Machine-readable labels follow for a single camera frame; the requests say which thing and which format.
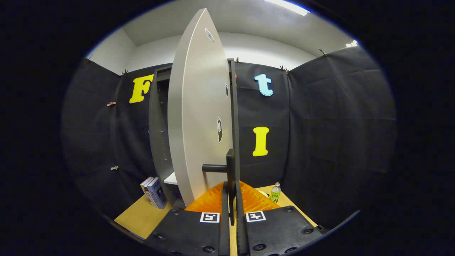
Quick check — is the gray shoe cabinet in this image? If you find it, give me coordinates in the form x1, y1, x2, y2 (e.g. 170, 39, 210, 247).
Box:
148, 65, 186, 209

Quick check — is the blue book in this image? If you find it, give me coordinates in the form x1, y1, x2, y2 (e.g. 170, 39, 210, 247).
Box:
146, 177, 168, 209

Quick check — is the green plastic bottle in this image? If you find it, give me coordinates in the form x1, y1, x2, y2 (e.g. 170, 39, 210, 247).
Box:
269, 182, 282, 204

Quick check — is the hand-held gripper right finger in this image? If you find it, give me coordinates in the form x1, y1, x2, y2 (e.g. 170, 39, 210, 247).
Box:
235, 181, 326, 256

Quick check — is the long ceiling light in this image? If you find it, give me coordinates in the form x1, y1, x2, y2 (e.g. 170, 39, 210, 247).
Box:
263, 0, 311, 17

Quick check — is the black backdrop cloth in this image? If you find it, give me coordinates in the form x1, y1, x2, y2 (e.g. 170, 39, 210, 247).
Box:
60, 46, 397, 228

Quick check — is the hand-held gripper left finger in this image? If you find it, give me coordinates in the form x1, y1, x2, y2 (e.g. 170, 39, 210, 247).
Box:
144, 181, 231, 256

